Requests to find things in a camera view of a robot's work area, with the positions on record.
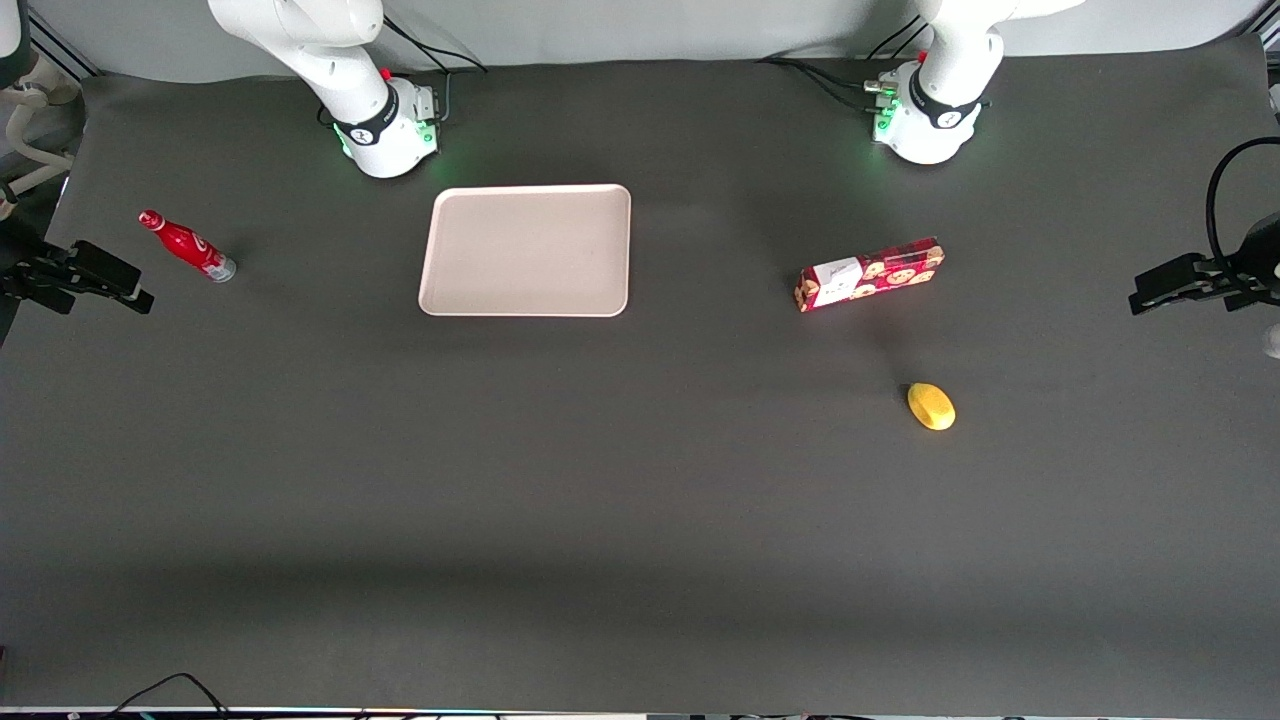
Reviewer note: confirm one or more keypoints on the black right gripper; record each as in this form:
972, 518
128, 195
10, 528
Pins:
22, 262

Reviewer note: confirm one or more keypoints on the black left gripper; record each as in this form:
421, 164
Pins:
1253, 268

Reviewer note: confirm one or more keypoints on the red coke bottle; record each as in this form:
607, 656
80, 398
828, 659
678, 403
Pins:
188, 246

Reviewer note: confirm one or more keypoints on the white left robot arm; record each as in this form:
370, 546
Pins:
935, 120

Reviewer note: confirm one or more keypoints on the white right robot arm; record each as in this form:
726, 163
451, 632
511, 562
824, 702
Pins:
360, 110

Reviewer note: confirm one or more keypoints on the beige plastic tray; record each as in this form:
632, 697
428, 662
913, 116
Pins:
530, 250

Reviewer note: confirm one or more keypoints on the yellow lemon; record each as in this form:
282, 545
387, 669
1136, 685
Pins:
931, 406

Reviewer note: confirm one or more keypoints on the red cookie box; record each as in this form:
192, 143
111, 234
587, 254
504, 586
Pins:
870, 275

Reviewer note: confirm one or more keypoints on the dark grey table mat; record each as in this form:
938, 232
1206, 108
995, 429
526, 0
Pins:
640, 520

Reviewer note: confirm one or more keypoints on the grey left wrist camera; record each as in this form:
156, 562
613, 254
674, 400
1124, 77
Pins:
1272, 341

